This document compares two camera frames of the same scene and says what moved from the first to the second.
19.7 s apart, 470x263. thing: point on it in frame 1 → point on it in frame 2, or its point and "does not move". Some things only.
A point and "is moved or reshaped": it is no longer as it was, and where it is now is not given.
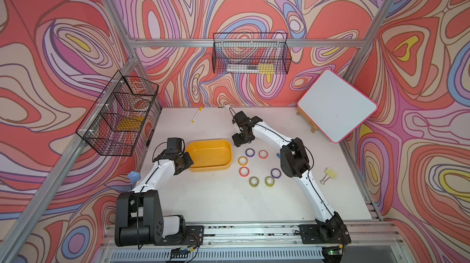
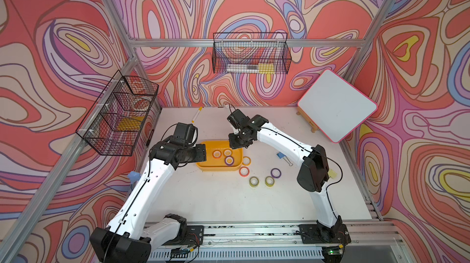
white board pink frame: x=336 y=106 does not move
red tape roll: x=244 y=172 does not move
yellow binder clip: x=329 y=174 does not move
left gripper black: x=187 y=159 → x=201 y=152
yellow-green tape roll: x=269 y=181 does not move
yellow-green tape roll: x=254 y=181 does not move
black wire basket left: x=114 y=125 does not move
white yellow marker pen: x=196 y=114 does not move
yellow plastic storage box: x=208 y=155 is moved or reshaped
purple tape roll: x=249 y=152 → x=229 y=160
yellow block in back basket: x=266 y=68 does not move
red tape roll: x=263 y=154 → x=216 y=154
